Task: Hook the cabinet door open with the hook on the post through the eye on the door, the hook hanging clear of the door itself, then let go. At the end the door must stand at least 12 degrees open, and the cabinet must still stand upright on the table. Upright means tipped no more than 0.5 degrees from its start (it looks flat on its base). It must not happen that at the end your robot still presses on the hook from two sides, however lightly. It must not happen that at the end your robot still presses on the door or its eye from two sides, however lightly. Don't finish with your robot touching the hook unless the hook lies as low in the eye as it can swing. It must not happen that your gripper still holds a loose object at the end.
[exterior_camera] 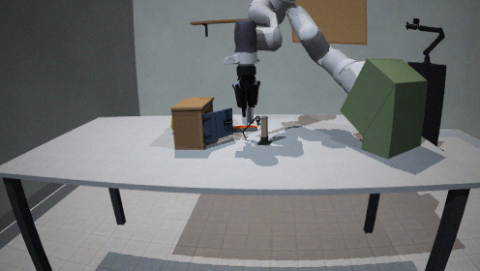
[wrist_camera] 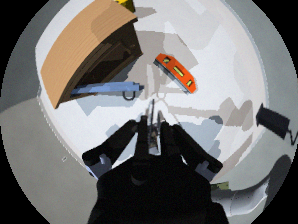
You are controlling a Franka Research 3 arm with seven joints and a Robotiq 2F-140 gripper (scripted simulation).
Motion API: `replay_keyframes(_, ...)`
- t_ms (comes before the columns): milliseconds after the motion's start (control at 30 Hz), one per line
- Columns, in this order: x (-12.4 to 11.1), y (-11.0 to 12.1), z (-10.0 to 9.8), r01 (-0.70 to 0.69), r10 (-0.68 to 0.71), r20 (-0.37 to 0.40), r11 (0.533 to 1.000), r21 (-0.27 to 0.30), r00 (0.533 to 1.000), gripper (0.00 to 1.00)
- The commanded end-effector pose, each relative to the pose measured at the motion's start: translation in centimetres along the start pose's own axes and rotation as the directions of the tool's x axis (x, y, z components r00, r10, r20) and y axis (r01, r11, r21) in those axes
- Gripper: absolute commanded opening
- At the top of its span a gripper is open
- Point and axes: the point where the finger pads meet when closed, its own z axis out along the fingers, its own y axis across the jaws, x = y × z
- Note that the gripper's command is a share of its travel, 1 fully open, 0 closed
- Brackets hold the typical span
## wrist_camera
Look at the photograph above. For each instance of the orange torpedo level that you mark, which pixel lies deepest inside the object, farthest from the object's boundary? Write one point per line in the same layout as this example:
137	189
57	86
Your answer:
182	75

